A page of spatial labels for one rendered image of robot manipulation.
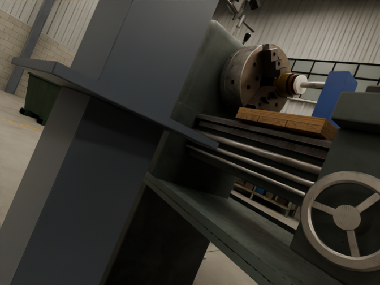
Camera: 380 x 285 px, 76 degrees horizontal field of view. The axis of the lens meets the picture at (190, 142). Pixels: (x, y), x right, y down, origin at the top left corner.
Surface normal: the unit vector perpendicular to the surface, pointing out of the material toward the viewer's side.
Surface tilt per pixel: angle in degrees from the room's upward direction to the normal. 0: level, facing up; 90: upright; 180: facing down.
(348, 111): 90
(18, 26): 90
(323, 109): 90
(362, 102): 90
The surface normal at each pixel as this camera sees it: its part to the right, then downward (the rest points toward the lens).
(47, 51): 0.71, 0.29
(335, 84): -0.75, -0.33
